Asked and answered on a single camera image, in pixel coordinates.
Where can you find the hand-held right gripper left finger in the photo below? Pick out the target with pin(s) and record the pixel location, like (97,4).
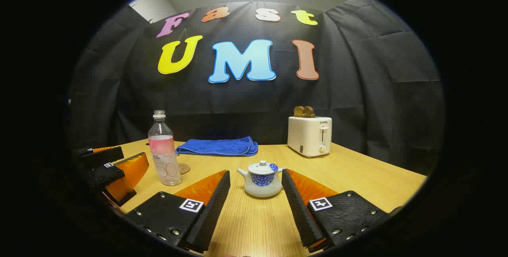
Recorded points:
(214,209)

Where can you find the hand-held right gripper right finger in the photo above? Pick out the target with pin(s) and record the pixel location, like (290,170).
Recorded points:
(299,209)

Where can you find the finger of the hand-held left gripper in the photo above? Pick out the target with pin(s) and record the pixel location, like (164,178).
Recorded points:
(107,173)
(103,157)

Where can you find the white blue-flowered teacup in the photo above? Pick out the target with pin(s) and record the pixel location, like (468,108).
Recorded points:
(262,185)

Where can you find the round brown coaster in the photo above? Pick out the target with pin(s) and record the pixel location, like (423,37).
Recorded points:
(185,168)

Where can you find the clear water bottle pink label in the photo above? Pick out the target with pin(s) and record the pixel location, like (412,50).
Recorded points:
(162,157)

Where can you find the blue folded towel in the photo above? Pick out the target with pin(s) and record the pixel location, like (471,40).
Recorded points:
(218,146)

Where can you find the white toaster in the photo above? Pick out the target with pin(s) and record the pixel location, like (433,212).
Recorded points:
(307,136)

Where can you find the black backdrop cloth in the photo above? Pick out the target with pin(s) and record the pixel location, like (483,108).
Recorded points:
(357,90)

